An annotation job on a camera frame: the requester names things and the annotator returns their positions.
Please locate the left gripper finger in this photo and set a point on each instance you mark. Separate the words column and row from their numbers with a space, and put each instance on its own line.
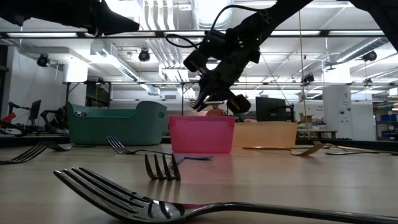
column 115, row 17
column 115, row 28

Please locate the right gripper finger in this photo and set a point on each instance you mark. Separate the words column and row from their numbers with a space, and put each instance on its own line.
column 205, row 90
column 217, row 93

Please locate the black fork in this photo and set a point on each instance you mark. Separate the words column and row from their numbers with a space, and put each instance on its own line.
column 373, row 152

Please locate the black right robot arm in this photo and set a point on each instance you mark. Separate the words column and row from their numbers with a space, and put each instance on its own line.
column 273, row 12

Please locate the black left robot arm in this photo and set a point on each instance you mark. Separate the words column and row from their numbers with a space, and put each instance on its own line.
column 37, row 11

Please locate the black ceiling spotlight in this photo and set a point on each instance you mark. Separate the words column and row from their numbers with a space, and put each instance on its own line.
column 308, row 78
column 144, row 55
column 369, row 56
column 43, row 60

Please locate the black overhead light bar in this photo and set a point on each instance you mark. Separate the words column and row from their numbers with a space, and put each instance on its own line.
column 160, row 34

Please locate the pink plastic bin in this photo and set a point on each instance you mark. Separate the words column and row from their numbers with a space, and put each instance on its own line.
column 202, row 137

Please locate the large black monitor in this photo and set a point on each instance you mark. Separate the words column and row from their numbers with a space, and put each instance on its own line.
column 270, row 109

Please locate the white hanging box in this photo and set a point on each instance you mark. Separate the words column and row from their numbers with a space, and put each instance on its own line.
column 76, row 71

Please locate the orange plastic bin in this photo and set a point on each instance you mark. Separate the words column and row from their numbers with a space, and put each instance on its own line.
column 267, row 135

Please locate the cardboard box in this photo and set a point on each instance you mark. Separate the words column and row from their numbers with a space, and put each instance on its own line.
column 306, row 118

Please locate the teal plastic bin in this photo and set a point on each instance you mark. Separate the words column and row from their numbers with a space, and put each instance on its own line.
column 124, row 130

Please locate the background work table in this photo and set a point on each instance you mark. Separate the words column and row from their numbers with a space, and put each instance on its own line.
column 317, row 132

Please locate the small black monitor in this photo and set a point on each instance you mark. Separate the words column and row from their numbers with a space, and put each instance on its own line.
column 35, row 109

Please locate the white pillar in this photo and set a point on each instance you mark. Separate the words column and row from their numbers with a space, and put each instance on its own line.
column 337, row 118

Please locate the wooden chopstick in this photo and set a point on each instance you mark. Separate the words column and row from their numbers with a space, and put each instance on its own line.
column 357, row 148

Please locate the shelf with blue bins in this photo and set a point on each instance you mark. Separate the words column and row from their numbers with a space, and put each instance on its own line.
column 387, row 118

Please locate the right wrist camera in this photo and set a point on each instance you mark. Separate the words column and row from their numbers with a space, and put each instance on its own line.
column 214, row 46

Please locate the silver ceiling duct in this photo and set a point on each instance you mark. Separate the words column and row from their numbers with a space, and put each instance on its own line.
column 202, row 15

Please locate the black aluminium table frame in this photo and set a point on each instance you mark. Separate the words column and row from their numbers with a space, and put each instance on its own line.
column 18, row 140

